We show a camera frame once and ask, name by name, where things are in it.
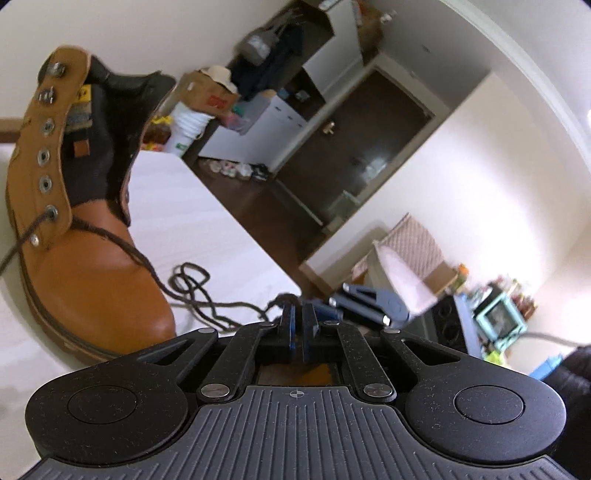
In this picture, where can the row of cooking oil bottles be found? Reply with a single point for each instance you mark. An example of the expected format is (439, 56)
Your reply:
(158, 134)

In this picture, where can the brown shoelace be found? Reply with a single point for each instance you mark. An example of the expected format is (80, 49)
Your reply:
(131, 252)

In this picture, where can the row of shoes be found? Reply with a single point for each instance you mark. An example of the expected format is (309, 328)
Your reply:
(240, 170)

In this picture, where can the red-label cardboard box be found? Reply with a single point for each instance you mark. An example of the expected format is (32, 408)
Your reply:
(207, 94)

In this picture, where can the white cloth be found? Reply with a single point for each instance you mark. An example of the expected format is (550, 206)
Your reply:
(404, 277)

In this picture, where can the dark wooden door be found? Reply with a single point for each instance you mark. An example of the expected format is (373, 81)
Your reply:
(360, 138)

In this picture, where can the tan leather boot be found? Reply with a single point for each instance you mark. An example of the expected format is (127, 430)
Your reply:
(92, 286)

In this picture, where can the dark hanging jacket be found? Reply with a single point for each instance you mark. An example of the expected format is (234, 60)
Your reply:
(277, 69)

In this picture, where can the tall white cabinet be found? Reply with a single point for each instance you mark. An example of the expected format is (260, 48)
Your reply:
(332, 60)

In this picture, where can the cream sun hat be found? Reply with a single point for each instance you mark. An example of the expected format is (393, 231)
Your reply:
(221, 76)

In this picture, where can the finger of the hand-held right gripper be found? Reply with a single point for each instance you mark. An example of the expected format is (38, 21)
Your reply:
(369, 295)
(364, 314)

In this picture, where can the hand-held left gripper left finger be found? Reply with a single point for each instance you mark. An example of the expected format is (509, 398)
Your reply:
(288, 332)

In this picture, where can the teal toaster oven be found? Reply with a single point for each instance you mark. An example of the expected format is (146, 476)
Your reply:
(501, 316)

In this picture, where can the grey tote bag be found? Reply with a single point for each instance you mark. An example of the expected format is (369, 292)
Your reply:
(256, 46)

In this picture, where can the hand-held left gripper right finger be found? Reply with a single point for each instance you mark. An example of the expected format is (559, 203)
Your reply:
(308, 332)

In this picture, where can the quilted beige cushion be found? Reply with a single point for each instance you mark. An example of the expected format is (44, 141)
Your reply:
(418, 235)

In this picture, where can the white plastic bucket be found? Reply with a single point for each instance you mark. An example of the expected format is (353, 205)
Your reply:
(184, 129)

